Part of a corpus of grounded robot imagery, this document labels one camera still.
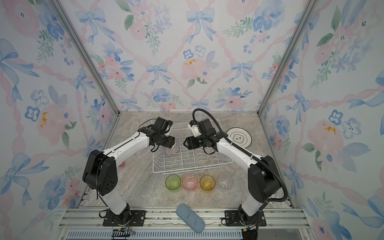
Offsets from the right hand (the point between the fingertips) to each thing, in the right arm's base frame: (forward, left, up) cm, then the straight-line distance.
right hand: (188, 141), depth 85 cm
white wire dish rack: (-5, +5, -14) cm, 15 cm away
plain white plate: (+13, -35, -13) cm, 40 cm away
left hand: (+3, +12, -4) cm, 13 cm away
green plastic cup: (-18, +9, -15) cm, 25 cm away
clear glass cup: (-19, -21, -14) cm, 31 cm away
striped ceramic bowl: (0, +9, -10) cm, 13 cm away
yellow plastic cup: (-19, -11, -14) cm, 26 cm away
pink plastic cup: (-18, -1, -15) cm, 23 cm away
